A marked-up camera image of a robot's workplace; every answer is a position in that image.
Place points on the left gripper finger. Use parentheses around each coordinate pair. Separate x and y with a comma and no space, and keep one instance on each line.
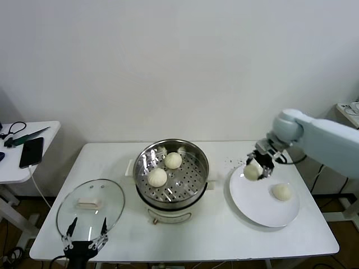
(104,228)
(72,228)

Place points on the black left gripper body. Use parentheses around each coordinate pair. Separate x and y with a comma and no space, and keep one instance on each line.
(78,257)

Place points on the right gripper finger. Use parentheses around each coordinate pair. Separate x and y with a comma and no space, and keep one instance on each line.
(250,158)
(267,171)

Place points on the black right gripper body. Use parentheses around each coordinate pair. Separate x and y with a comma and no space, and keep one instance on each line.
(263,161)

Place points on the white steamed baozi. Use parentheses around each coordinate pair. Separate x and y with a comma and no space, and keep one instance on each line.
(173,160)
(157,177)
(252,171)
(281,192)

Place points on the round glass pot lid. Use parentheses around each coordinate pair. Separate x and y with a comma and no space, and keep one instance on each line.
(112,196)

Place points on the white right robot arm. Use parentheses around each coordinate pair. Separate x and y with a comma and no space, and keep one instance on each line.
(322,134)

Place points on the perforated steel steamer basket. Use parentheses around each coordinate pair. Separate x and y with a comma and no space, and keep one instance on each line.
(190,179)

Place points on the steel steamer pot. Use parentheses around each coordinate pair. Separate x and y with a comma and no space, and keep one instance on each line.
(168,215)

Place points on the white round plate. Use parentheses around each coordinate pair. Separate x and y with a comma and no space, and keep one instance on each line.
(252,201)

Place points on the white side table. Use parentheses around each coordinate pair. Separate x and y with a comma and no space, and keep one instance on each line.
(11,173)

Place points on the black smartphone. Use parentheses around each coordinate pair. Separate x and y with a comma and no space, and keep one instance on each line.
(31,152)

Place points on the blue object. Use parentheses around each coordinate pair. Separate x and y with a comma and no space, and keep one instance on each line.
(1,156)

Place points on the green flat tool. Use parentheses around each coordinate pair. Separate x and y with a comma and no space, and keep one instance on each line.
(31,136)

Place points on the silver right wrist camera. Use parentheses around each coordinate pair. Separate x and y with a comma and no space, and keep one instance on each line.
(262,145)

